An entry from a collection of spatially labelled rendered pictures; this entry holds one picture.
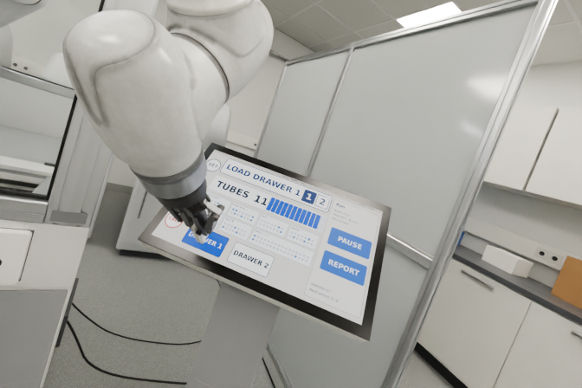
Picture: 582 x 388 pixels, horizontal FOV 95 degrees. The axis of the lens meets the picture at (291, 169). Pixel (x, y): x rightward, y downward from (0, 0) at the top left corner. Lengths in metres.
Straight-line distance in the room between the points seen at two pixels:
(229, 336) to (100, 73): 0.67
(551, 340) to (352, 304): 1.89
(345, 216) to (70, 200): 0.60
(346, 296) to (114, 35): 0.56
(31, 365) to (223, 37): 0.83
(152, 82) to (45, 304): 0.66
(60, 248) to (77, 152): 0.21
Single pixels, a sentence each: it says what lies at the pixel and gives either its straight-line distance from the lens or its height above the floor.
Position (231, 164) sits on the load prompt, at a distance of 0.73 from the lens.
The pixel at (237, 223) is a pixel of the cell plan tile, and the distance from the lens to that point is 0.64.
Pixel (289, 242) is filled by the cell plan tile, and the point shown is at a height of 1.06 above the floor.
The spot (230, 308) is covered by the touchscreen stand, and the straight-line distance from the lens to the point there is 0.76.
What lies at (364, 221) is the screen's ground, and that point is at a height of 1.15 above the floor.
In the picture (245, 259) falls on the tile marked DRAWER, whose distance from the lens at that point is 0.61.
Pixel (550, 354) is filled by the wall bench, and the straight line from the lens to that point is 2.42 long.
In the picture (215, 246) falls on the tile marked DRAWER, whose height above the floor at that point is 1.00.
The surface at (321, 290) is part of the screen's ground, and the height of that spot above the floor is 1.00.
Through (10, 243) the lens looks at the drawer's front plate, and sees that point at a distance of 0.75.
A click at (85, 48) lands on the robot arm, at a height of 1.28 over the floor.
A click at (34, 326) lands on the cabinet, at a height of 0.71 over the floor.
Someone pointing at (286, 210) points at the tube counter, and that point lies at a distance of 0.66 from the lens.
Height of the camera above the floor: 1.26
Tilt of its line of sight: 4 degrees down
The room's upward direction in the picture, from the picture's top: 19 degrees clockwise
